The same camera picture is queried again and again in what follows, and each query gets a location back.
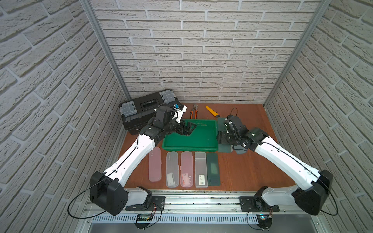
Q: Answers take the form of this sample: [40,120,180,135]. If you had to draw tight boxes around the green plastic storage tray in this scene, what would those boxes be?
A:
[162,119,218,152]

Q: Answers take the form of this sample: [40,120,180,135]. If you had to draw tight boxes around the blue-grey frosted pencil case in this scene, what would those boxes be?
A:
[232,145,247,154]

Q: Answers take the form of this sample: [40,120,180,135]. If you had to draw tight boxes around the dark green labelled pencil case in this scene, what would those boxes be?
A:
[207,153,220,186]

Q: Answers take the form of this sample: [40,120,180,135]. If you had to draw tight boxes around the grey frosted rectangular pencil case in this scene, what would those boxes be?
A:
[195,152,208,188]

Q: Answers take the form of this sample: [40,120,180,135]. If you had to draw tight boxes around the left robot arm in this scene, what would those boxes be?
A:
[89,103,196,216]

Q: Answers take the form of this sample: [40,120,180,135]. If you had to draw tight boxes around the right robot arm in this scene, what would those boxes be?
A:
[217,115,334,216]

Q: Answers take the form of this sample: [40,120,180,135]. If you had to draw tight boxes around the pink frosted pencil case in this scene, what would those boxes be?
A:
[148,147,162,182]

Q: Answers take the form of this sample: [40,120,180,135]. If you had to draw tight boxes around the pink pencil case with label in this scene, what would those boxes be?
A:
[180,151,194,188]

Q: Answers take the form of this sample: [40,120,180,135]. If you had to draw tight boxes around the clear pencil case with label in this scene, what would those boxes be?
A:
[166,151,180,188]

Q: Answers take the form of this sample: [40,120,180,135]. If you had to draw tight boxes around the yellow utility knife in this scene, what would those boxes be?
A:
[205,105,220,118]

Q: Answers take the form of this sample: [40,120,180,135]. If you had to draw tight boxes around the black plastic toolbox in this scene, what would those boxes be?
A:
[119,89,180,135]

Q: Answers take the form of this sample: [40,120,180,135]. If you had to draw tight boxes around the right controller board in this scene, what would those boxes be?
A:
[256,215,273,230]

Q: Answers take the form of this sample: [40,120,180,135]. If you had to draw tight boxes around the controller board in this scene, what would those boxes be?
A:
[256,215,273,230]
[135,214,153,230]

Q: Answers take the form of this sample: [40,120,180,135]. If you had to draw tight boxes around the left controller board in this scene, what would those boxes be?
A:
[135,214,153,230]

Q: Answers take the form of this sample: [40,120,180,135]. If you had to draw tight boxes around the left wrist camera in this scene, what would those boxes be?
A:
[173,104,187,123]

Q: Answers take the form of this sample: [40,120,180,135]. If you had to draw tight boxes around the orange handled pliers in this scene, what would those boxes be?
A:
[190,104,198,119]

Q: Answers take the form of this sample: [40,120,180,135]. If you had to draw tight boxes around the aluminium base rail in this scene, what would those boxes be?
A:
[83,190,324,216]

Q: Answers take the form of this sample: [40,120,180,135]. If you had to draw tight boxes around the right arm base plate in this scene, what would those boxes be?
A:
[239,196,280,212]

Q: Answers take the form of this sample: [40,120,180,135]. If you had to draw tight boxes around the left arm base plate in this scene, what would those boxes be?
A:
[125,196,166,212]

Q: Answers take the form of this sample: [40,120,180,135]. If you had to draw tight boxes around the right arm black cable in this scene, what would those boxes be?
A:
[230,107,339,216]

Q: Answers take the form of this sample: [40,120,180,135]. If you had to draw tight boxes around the left corner aluminium post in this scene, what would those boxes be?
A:
[81,0,132,101]

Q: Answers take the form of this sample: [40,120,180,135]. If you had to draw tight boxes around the corner aluminium post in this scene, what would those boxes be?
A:
[81,0,132,101]
[263,0,332,108]

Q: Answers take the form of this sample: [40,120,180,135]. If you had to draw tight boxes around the right corner aluminium post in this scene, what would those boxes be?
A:
[263,0,332,108]

